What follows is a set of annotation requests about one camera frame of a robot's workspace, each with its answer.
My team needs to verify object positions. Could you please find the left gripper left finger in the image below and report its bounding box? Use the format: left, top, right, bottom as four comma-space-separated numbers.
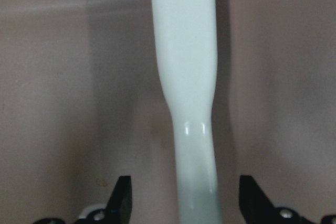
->
104, 175, 132, 224

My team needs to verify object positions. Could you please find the brown paper table cover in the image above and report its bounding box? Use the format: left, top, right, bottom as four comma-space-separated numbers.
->
1, 0, 335, 223

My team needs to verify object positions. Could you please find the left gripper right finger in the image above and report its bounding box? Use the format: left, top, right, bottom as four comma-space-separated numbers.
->
239, 175, 303, 224

